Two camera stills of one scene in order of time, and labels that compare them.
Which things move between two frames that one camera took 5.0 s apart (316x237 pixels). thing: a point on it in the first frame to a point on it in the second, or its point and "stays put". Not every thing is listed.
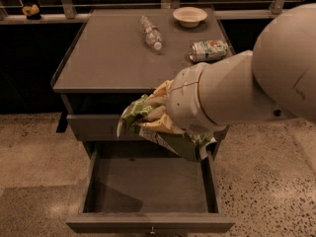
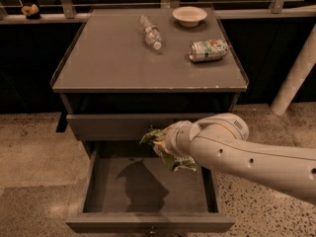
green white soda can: (207, 50) stays put
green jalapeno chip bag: (192, 145) to (186, 163)
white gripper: (185, 99) to (173, 136)
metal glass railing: (39, 4) stays put
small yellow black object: (32, 12) stays put
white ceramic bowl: (190, 16) stays put
